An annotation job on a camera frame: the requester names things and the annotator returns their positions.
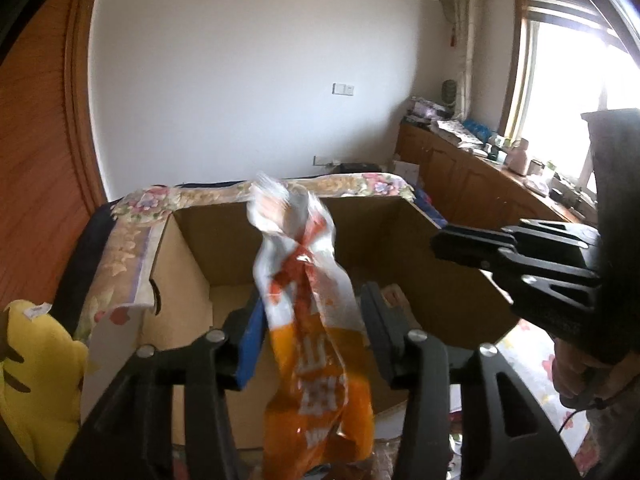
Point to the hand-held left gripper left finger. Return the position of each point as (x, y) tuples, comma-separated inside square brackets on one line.
[(250, 342)]

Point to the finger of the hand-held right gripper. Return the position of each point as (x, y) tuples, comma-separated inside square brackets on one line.
[(545, 280), (465, 247)]

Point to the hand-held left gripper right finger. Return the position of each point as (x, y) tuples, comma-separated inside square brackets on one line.
[(385, 332)]

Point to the orange white snack bag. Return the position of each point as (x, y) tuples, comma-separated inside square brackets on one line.
[(310, 360)]

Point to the brown cardboard box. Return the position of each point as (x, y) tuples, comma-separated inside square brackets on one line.
[(225, 240)]

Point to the person's right hand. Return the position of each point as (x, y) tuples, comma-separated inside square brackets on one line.
[(570, 367)]

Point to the blue cloth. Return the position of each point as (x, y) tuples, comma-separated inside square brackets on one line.
[(430, 207)]

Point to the wooden cabinet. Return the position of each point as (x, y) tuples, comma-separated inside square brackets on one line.
[(465, 185)]

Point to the white paper carton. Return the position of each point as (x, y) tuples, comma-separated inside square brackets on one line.
[(406, 172)]

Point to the pink bottle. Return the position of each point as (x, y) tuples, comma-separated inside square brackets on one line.
[(519, 160)]

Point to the pile of clutter on cabinet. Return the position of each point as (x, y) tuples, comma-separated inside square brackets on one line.
[(450, 125)]

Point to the black box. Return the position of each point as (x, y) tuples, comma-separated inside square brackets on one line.
[(359, 168)]

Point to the window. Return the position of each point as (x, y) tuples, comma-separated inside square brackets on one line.
[(565, 85)]

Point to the small round dark object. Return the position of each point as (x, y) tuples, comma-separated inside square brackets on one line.
[(448, 92)]

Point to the dark cloth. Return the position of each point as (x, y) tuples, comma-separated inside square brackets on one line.
[(85, 260)]

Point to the yellow plush toy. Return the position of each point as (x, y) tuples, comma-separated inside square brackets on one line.
[(40, 375)]

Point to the wrapped air conditioner pipe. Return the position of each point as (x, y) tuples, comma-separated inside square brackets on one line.
[(467, 35)]

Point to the wooden wardrobe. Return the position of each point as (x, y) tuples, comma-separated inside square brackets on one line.
[(45, 135)]

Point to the white wall switch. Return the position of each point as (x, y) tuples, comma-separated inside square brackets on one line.
[(343, 89)]

